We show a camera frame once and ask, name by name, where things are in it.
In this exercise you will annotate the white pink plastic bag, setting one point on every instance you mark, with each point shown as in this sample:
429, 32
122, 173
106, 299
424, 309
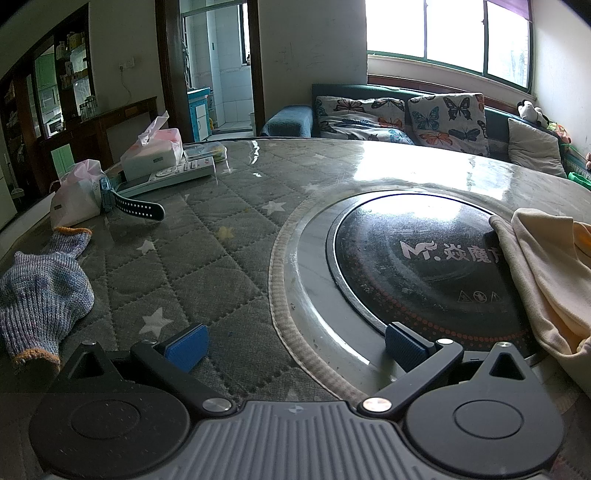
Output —
78, 197

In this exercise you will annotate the green framed window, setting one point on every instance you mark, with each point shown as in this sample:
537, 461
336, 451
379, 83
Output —
475, 37

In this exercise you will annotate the cream beige garment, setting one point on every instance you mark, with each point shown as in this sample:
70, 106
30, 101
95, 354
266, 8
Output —
549, 260

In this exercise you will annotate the purple curtain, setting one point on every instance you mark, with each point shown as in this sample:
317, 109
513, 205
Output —
519, 7

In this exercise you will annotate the grey quilted star table cover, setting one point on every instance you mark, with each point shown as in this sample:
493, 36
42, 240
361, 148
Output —
243, 252

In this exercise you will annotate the black white plush toy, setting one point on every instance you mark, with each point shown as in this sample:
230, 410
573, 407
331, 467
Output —
532, 114

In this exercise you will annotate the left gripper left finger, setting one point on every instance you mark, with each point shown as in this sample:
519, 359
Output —
166, 366

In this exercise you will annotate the grey plain cushion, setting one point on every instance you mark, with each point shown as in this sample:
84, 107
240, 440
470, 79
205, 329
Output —
534, 149

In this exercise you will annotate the blue grey knitted glove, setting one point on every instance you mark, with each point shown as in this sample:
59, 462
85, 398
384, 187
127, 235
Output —
43, 296

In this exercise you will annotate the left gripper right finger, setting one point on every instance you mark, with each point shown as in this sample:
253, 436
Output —
425, 364

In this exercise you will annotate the colourful plush toys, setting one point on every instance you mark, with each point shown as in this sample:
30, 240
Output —
564, 133

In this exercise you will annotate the upright butterfly cushion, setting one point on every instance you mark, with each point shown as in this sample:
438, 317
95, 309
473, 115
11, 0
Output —
454, 122

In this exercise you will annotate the blue white small cabinet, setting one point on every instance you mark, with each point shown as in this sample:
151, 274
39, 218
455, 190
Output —
198, 104

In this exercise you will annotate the pink white tissue pack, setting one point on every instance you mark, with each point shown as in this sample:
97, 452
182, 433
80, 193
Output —
156, 148

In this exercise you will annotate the dark wooden display cabinet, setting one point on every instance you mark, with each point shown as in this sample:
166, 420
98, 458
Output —
77, 77

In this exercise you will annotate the black round induction cooktop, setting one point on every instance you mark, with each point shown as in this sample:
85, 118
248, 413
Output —
431, 262

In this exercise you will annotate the black perforated strap watch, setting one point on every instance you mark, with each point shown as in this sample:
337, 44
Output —
109, 200

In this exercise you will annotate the flat butterfly pillow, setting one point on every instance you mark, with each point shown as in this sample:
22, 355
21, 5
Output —
381, 119

